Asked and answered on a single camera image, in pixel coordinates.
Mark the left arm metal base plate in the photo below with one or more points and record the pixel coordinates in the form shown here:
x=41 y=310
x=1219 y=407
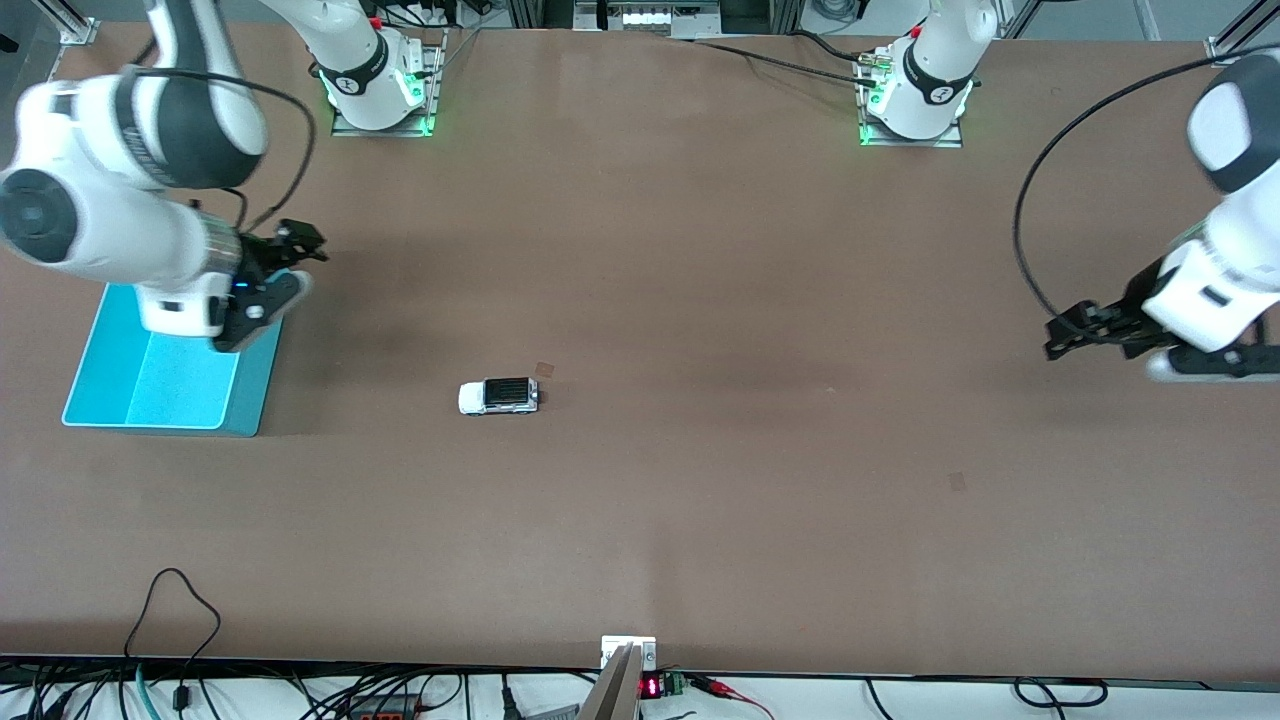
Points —
x=952 y=140

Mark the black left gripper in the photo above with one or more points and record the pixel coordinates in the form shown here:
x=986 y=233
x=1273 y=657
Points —
x=1127 y=303

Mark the metal equipment rack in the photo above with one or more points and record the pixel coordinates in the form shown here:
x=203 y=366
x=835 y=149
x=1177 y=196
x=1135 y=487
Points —
x=650 y=18

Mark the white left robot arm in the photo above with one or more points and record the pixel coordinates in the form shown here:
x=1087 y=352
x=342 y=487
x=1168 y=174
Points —
x=930 y=70

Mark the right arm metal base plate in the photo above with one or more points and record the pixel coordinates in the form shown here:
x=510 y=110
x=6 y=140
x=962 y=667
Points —
x=435 y=90

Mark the red clip lead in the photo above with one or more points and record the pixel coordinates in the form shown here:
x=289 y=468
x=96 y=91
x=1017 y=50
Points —
x=720 y=687

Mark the red digit display module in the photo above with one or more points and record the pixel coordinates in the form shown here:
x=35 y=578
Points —
x=650 y=687

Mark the turquoise plastic bin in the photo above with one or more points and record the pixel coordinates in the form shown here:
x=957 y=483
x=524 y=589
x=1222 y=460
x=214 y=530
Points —
x=170 y=390

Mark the white toy jeep black roof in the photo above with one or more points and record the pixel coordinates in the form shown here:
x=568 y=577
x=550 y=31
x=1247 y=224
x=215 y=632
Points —
x=498 y=396

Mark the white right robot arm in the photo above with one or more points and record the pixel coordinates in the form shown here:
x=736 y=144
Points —
x=90 y=230

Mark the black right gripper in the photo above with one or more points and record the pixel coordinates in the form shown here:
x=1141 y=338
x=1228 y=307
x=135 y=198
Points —
x=258 y=257

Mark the aluminium frame profile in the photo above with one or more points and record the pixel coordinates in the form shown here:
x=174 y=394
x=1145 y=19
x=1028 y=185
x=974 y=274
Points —
x=1235 y=40
x=78 y=30

